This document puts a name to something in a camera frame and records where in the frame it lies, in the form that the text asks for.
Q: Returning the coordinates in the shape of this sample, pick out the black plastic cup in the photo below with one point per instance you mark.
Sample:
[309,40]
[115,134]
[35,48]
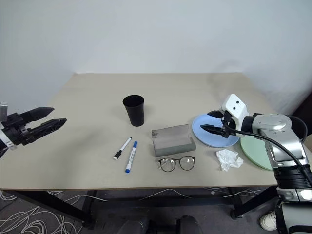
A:
[135,114]

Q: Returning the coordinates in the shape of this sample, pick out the light blue plate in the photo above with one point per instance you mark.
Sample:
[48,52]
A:
[219,142]

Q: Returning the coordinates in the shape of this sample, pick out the blue capped whiteboard marker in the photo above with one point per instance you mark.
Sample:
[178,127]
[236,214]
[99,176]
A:
[131,156]

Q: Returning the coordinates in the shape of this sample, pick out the black metal table frame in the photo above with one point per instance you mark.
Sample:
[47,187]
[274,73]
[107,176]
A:
[237,202]

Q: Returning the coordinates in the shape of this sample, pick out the light green plate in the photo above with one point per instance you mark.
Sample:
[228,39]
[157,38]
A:
[253,151]

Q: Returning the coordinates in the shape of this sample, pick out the white tissue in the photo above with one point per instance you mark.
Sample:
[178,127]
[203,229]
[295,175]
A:
[228,158]

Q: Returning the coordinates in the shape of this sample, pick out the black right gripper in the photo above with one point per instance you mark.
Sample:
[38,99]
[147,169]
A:
[228,126]

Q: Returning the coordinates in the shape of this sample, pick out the dark rounded shape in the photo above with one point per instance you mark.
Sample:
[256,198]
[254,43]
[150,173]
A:
[190,225]
[139,225]

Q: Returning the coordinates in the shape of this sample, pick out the white sneaker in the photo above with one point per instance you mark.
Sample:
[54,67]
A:
[268,220]

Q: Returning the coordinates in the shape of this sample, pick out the black capped whiteboard marker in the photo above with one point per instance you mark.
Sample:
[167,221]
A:
[123,147]

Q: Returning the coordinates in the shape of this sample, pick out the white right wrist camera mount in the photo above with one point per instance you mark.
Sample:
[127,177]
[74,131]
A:
[235,107]

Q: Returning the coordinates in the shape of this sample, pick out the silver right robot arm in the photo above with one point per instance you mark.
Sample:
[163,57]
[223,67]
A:
[280,126]

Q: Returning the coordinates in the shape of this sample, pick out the black rimmed eyeglasses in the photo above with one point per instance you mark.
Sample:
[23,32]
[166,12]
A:
[168,164]

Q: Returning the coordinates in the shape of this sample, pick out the grey glasses case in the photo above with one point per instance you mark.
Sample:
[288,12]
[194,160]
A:
[170,146]

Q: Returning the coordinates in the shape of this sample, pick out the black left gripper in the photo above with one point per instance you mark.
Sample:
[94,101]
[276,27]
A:
[14,130]

